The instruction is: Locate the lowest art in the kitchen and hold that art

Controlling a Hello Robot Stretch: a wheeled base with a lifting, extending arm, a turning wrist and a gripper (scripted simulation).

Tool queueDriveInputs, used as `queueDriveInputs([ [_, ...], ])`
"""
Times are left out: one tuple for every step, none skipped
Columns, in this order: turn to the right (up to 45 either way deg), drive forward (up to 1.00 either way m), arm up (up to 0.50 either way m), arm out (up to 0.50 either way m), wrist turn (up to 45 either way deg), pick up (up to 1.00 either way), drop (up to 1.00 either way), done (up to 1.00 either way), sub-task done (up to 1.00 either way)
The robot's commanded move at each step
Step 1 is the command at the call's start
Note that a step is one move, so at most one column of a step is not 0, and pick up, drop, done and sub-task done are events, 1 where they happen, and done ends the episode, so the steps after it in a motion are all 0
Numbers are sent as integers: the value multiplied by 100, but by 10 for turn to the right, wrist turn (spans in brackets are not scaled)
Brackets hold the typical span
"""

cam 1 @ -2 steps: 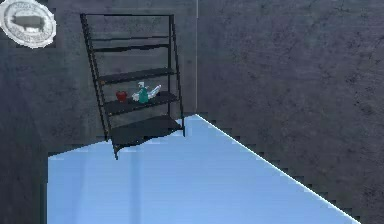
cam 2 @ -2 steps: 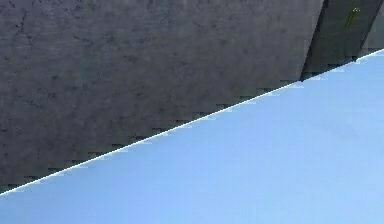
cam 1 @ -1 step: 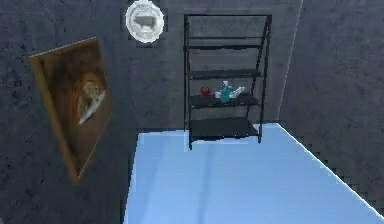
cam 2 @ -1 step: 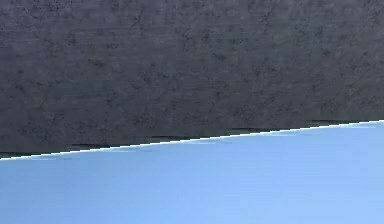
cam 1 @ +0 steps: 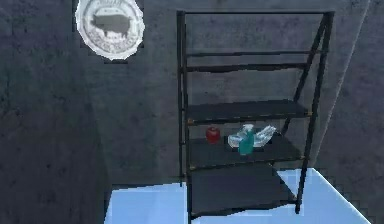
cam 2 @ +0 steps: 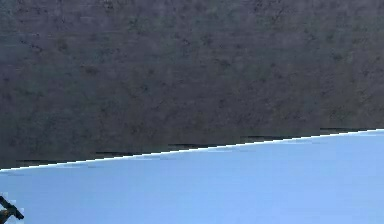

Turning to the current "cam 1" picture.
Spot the red apple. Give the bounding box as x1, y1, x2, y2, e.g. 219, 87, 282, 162
205, 126, 221, 145

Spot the black metal shelf unit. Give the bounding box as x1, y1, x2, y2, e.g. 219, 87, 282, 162
176, 9, 336, 224

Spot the teal spray bottle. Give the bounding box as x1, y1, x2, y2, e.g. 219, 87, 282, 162
238, 123, 256, 156

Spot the round white pig wall art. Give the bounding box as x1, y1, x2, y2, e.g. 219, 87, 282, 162
75, 0, 146, 61

